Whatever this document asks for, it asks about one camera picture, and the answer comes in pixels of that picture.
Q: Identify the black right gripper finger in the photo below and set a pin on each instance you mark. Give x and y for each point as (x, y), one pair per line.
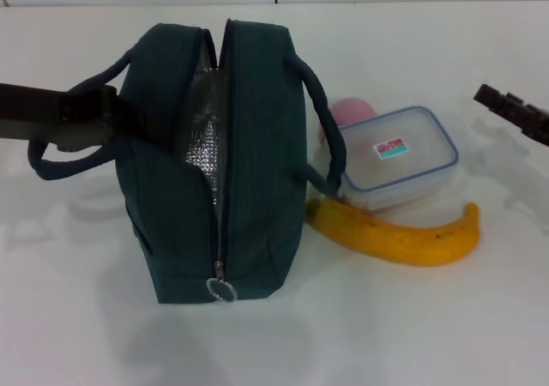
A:
(514, 111)

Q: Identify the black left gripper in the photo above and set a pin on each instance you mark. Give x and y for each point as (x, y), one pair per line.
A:
(34, 111)

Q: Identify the clear blue-rimmed food container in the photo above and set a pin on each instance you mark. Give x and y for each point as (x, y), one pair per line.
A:
(407, 167)

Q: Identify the dark teal insulated lunch bag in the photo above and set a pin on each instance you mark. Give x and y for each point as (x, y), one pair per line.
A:
(266, 146)

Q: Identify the pink peach toy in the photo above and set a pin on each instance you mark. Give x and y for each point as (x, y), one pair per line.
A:
(356, 111)

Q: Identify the yellow banana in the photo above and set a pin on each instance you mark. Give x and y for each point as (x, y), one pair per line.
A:
(386, 240)

